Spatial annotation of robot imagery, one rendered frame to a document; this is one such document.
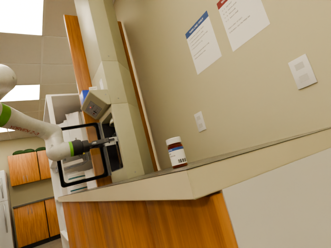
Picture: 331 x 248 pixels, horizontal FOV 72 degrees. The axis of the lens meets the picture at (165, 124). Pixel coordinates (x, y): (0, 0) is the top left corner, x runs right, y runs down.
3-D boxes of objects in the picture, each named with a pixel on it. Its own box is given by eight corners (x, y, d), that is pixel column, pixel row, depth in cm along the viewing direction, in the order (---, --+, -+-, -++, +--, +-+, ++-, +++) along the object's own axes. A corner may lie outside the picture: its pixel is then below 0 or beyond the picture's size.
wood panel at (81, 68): (156, 170, 186) (119, 23, 212) (157, 170, 184) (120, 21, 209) (96, 187, 160) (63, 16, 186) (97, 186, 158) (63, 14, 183)
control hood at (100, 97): (98, 119, 167) (96, 107, 169) (111, 104, 140) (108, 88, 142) (82, 121, 161) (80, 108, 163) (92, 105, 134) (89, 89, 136)
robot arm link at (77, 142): (73, 158, 139) (74, 156, 131) (69, 140, 141) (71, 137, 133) (82, 156, 142) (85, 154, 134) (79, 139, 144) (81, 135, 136)
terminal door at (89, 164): (109, 176, 157) (97, 121, 165) (61, 188, 145) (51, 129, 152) (108, 176, 158) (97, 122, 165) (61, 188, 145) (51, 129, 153)
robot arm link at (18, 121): (-5, 132, 108) (12, 120, 106) (-7, 112, 113) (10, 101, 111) (54, 147, 140) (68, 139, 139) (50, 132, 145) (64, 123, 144)
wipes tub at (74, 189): (86, 189, 191) (82, 172, 194) (89, 189, 181) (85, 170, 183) (69, 194, 185) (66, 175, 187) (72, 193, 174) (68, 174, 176)
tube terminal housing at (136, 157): (144, 174, 172) (121, 81, 186) (164, 169, 145) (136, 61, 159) (112, 183, 158) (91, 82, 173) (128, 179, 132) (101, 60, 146)
